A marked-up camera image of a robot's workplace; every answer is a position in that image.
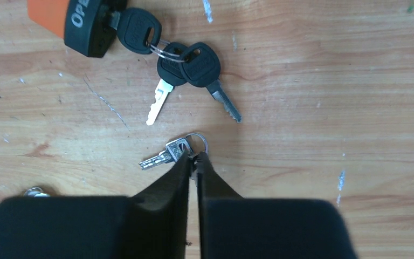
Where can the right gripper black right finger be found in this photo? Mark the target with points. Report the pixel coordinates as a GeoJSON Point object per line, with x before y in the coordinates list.
{"type": "Point", "coordinates": [232, 226]}

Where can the black head key bunch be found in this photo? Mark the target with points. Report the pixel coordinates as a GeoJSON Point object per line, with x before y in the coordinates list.
{"type": "Point", "coordinates": [140, 32]}

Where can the silver key pair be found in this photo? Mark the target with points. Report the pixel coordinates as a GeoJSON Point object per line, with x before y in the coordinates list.
{"type": "Point", "coordinates": [173, 152]}

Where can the brass padlock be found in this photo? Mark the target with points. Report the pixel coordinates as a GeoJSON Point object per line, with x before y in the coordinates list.
{"type": "Point", "coordinates": [35, 192]}

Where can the orange black padlock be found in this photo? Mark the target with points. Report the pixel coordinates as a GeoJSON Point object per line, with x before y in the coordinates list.
{"type": "Point", "coordinates": [85, 26]}

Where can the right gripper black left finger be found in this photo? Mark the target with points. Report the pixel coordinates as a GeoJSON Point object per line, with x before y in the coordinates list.
{"type": "Point", "coordinates": [150, 224]}

